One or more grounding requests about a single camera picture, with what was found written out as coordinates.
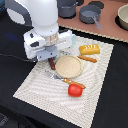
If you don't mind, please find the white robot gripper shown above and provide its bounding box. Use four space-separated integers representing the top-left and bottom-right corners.
24 29 73 61

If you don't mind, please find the grey two-handled pot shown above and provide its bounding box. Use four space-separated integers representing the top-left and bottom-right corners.
57 0 78 18

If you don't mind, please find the red toy tomato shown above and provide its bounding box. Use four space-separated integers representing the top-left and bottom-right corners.
68 84 83 97

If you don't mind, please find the brown toy sausage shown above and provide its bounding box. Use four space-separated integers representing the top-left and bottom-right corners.
48 58 55 70

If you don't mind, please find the light blue milk carton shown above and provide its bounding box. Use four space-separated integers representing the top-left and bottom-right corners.
71 34 76 47

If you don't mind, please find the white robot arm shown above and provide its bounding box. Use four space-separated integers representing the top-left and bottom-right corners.
5 0 73 61

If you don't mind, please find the beige round plate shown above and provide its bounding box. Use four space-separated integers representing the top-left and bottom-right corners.
55 55 83 78

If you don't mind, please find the beige woven placemat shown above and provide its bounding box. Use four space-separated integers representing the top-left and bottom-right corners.
14 36 114 128

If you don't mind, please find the grey frying pan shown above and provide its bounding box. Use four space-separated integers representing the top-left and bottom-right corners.
79 5 101 29

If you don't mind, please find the beige bowl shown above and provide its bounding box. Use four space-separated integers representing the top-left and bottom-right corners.
118 4 128 30

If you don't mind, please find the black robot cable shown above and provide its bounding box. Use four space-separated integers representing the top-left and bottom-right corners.
0 52 34 64

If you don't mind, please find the fork with wooden handle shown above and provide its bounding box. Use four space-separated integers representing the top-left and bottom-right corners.
45 71 86 89

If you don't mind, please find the knife with wooden handle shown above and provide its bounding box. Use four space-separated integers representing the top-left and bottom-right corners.
77 55 97 63

